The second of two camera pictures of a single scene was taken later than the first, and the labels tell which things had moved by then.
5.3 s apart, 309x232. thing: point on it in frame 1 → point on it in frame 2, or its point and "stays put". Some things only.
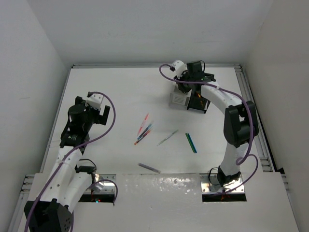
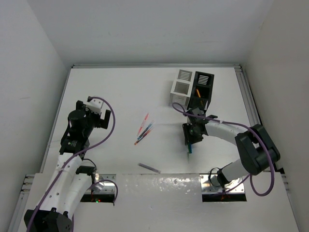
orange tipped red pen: (142, 137) stays put
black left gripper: (98, 117) stays put
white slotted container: (178, 99) stays put
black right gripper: (184, 74) → (189, 139)
